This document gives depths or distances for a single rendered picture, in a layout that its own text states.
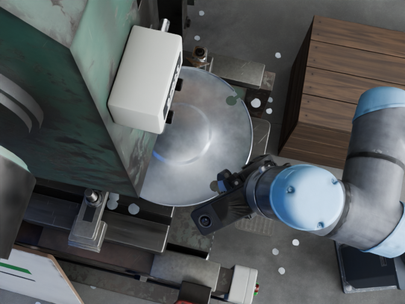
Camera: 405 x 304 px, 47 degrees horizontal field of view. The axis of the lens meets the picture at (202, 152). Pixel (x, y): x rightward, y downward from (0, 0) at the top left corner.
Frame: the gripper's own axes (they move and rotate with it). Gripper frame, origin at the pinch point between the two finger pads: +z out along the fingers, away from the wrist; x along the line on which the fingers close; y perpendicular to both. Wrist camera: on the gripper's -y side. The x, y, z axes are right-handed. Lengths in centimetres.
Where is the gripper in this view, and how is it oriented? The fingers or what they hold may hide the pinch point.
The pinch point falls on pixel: (222, 192)
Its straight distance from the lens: 88.1
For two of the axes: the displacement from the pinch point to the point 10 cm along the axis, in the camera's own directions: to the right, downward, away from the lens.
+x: -5.1, -8.5, -0.8
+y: 8.3, -5.2, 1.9
